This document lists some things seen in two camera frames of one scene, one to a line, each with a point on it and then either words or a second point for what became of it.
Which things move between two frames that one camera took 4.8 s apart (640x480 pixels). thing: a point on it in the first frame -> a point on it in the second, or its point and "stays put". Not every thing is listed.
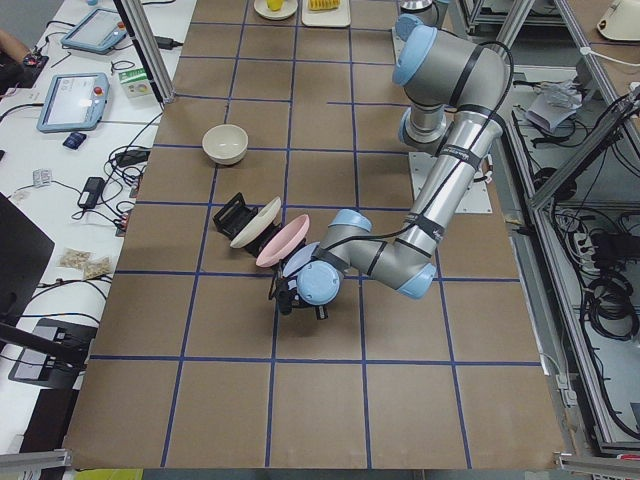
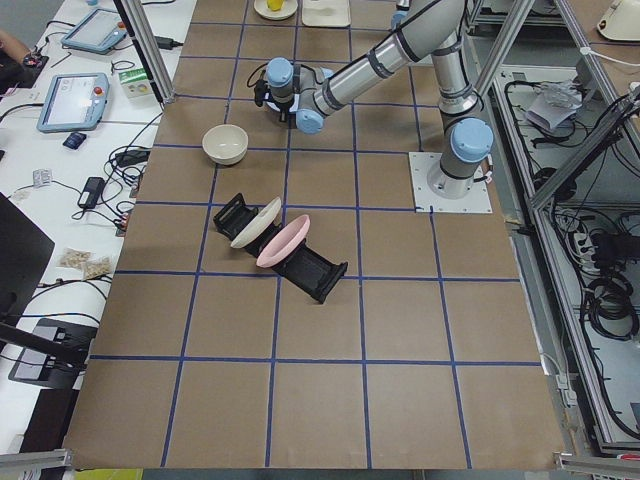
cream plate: [257, 222] stays put
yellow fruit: [275, 5] stays put
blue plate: [298, 257] -> [275, 106]
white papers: [560, 99] stays put
